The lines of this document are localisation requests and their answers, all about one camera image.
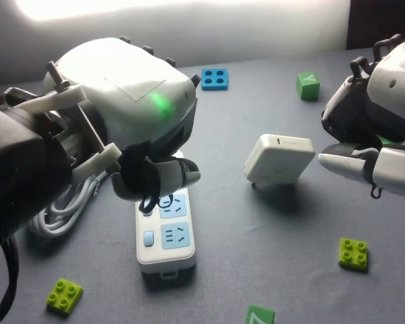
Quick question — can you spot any green number 7 cube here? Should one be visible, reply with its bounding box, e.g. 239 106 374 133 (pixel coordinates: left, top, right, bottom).
245 304 276 324

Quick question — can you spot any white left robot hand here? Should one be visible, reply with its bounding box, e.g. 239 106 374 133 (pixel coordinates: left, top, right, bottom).
43 34 203 213

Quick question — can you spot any lime green toy brick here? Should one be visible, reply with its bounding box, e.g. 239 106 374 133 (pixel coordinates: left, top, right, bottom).
46 277 84 317
338 237 370 273

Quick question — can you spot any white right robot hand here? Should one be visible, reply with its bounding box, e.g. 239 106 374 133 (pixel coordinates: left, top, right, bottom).
318 28 405 200

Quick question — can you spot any grey coiled power cord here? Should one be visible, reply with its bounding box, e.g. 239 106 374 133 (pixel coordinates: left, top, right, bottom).
26 169 109 240

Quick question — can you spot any white blue power strip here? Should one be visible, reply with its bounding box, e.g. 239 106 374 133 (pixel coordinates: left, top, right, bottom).
136 150 196 281

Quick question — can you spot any white charger adapter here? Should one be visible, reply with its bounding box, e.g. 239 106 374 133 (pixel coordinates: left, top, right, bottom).
244 134 317 188

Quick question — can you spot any blue four-hole square block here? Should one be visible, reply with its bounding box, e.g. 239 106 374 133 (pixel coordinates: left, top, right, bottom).
201 68 230 91

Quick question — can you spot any green letter Y cube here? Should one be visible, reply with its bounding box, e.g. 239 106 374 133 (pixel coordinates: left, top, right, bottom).
296 71 321 101

